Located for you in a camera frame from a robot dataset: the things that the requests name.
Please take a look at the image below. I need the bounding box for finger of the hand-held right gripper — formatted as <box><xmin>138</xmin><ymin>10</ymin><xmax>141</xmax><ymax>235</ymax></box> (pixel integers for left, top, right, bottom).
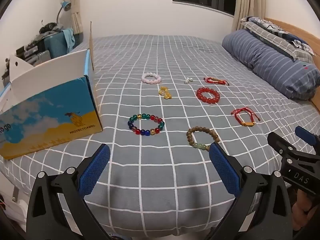
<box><xmin>294</xmin><ymin>126</ymin><xmax>320</xmax><ymax>153</ymax></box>
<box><xmin>267</xmin><ymin>132</ymin><xmax>299</xmax><ymax>157</ymax></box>

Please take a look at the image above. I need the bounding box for braided red cord bracelet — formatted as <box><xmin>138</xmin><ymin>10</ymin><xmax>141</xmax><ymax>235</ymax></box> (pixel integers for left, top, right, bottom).
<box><xmin>230</xmin><ymin>107</ymin><xmax>261</xmax><ymax>127</ymax></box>

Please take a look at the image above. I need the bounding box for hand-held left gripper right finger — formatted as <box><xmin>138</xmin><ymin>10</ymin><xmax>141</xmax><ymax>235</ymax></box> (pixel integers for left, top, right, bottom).
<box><xmin>205</xmin><ymin>142</ymin><xmax>293</xmax><ymax>240</ymax></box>

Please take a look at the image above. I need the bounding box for blue plastic crate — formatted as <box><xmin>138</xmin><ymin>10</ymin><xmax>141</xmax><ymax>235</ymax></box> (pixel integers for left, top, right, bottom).
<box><xmin>43</xmin><ymin>31</ymin><xmax>83</xmax><ymax>58</ymax></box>

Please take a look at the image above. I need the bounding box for blue and yellow cardboard box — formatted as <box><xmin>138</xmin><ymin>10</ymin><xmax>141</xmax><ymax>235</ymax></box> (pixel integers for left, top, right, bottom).
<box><xmin>0</xmin><ymin>21</ymin><xmax>103</xmax><ymax>160</ymax></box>

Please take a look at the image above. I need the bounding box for teal cloth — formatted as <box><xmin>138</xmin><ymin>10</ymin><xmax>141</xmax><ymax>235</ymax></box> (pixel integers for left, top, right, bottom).
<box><xmin>62</xmin><ymin>28</ymin><xmax>76</xmax><ymax>53</ymax></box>

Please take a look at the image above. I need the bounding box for wooden bead bracelet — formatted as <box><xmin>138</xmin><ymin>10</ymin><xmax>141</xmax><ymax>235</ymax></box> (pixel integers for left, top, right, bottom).
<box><xmin>186</xmin><ymin>127</ymin><xmax>219</xmax><ymax>152</ymax></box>

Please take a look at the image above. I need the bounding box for person's right hand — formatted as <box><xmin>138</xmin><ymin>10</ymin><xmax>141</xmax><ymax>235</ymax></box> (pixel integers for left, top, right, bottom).
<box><xmin>292</xmin><ymin>190</ymin><xmax>320</xmax><ymax>230</ymax></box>

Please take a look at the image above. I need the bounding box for blue desk lamp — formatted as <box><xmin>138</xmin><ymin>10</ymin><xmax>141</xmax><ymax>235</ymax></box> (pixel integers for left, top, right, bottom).
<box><xmin>56</xmin><ymin>1</ymin><xmax>72</xmax><ymax>24</ymax></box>

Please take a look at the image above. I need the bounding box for multicolour glass bead bracelet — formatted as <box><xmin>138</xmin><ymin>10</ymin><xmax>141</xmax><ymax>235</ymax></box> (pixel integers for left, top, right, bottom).
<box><xmin>127</xmin><ymin>113</ymin><xmax>166</xmax><ymax>137</ymax></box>

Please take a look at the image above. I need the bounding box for red bead bracelet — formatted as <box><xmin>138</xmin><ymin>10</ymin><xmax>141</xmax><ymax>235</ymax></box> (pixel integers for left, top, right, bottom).
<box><xmin>196</xmin><ymin>87</ymin><xmax>221</xmax><ymax>105</ymax></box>

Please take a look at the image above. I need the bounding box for yellow bead bracelet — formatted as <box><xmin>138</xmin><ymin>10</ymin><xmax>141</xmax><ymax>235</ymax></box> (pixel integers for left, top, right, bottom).
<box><xmin>158</xmin><ymin>86</ymin><xmax>173</xmax><ymax>100</ymax></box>

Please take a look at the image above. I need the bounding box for blue striped pillow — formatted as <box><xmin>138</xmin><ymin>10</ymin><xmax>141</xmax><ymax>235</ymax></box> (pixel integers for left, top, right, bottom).
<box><xmin>222</xmin><ymin>29</ymin><xmax>320</xmax><ymax>101</ymax></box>

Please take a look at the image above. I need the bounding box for pink bead bracelet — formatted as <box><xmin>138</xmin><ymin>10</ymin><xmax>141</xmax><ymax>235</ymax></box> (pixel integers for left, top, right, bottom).
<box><xmin>141</xmin><ymin>72</ymin><xmax>162</xmax><ymax>85</ymax></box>

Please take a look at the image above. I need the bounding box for pile of dark clothes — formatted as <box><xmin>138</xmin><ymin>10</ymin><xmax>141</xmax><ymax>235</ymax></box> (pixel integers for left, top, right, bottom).
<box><xmin>39</xmin><ymin>22</ymin><xmax>64</xmax><ymax>35</ymax></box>

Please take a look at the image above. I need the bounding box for beige tied curtain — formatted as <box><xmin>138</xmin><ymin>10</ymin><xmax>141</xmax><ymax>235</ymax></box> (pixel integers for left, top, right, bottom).
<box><xmin>61</xmin><ymin>0</ymin><xmax>83</xmax><ymax>34</ymax></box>

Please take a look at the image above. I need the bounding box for beige window curtain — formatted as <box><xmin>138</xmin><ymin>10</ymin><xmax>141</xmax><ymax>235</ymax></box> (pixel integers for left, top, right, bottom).
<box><xmin>231</xmin><ymin>0</ymin><xmax>266</xmax><ymax>33</ymax></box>

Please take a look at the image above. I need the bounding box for thin red cord bracelet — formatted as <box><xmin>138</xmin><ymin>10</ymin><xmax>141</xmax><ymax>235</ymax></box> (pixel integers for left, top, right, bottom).
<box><xmin>203</xmin><ymin>77</ymin><xmax>229</xmax><ymax>86</ymax></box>

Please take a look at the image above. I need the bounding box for wooden headboard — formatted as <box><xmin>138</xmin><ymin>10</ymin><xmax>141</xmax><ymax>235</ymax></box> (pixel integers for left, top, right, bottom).
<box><xmin>264</xmin><ymin>17</ymin><xmax>320</xmax><ymax>122</ymax></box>

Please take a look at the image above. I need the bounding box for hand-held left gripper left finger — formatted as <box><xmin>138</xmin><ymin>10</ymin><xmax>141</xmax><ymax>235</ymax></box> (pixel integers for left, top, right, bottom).
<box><xmin>26</xmin><ymin>144</ymin><xmax>112</xmax><ymax>240</ymax></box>

